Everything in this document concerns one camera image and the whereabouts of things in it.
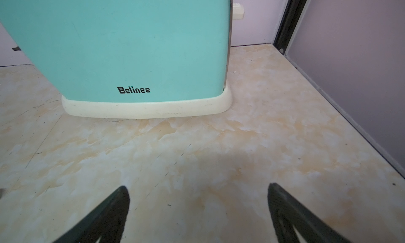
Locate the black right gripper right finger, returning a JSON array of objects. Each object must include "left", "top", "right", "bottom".
[{"left": 267, "top": 183, "right": 349, "bottom": 243}]

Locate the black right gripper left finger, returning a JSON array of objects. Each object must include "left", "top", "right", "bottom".
[{"left": 55, "top": 186, "right": 130, "bottom": 243}]

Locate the mint green toaster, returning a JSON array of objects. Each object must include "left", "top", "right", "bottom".
[{"left": 1, "top": 0, "right": 233, "bottom": 119}]

